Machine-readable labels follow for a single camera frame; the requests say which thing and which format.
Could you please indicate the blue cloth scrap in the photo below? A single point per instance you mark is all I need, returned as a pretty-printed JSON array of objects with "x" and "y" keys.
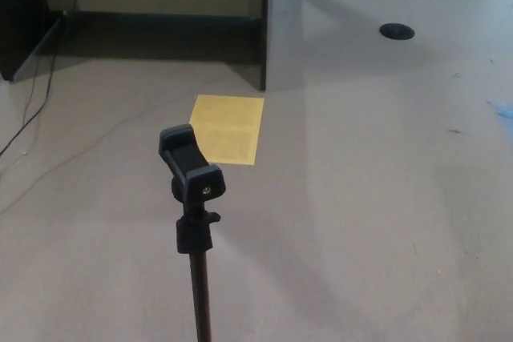
[{"x": 506, "y": 109}]

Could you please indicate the yellow paper sheet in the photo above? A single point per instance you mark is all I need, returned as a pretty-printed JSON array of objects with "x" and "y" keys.
[{"x": 232, "y": 121}]

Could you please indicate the black tripod with phone holder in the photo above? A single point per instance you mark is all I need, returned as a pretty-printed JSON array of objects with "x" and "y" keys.
[{"x": 188, "y": 163}]

